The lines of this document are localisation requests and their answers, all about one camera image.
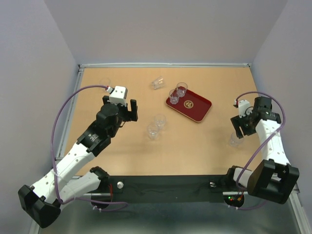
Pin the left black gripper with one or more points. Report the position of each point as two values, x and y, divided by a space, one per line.
129 115

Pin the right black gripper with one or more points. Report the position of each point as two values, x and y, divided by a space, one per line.
235 121

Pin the clear glass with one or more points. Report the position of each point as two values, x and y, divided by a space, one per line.
153 130
235 141
158 83
160 120
105 82
181 89
173 97

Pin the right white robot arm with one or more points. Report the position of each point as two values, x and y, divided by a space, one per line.
274 178

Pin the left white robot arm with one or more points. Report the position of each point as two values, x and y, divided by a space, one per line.
44 199

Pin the red rectangular tray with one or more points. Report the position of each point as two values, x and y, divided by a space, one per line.
192 105

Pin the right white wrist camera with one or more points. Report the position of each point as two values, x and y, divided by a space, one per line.
244 108

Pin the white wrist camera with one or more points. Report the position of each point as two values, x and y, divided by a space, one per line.
244 108
117 95

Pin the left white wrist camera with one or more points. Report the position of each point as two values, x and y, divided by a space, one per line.
117 95

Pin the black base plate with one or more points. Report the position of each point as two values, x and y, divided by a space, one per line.
172 188

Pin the aluminium table frame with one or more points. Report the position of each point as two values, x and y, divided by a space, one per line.
183 147

